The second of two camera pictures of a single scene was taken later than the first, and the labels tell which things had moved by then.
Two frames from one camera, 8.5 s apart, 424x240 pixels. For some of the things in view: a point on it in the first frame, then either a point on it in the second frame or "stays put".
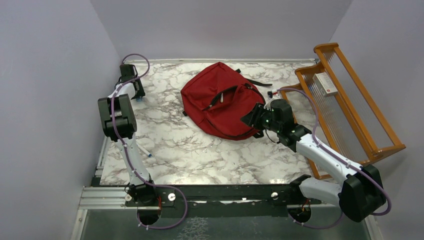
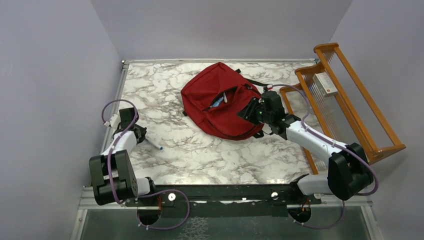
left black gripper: [140, 92] to [143, 131]
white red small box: [323, 82] stays put
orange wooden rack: [330, 104] stays put
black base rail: [249, 199] stays put
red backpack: [217, 97] stays put
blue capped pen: [143, 150] to [161, 148]
